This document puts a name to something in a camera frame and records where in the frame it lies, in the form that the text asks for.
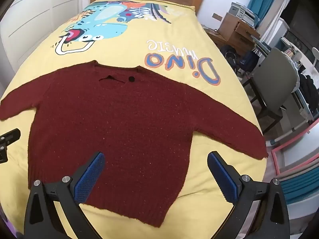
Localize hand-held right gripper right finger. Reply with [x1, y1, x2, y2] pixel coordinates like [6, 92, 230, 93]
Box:
[207, 151, 291, 239]

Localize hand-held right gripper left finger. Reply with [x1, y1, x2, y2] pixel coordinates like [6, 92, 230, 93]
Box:
[24, 151, 105, 239]

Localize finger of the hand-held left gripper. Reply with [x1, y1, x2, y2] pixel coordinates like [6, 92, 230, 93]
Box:
[0, 128, 21, 165]

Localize dark red knit sweater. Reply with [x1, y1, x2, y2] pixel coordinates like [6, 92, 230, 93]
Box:
[0, 60, 269, 229]

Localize black clothes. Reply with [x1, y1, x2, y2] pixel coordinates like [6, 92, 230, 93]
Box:
[298, 73, 319, 121]

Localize grey chair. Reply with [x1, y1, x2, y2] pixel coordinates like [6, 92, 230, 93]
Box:
[243, 48, 301, 133]

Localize dark blue backpack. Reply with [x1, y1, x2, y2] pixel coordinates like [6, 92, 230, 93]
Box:
[239, 50, 261, 74]

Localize white wardrobe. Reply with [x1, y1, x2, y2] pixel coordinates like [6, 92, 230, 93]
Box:
[0, 0, 94, 80]

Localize black backpack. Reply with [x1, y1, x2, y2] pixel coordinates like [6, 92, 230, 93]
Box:
[221, 45, 239, 68]

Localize yellow printed bedsheet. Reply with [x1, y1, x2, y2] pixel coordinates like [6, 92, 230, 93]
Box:
[0, 0, 268, 239]

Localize low wooden nightstand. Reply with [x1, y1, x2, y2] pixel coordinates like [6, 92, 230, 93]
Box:
[204, 27, 228, 48]

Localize wooden cabinet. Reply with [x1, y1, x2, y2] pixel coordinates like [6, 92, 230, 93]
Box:
[217, 12, 261, 55]

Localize grey printer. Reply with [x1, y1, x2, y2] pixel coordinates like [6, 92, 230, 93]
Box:
[229, 2, 257, 28]

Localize pink frame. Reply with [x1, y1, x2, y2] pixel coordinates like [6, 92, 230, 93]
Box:
[271, 126, 319, 176]

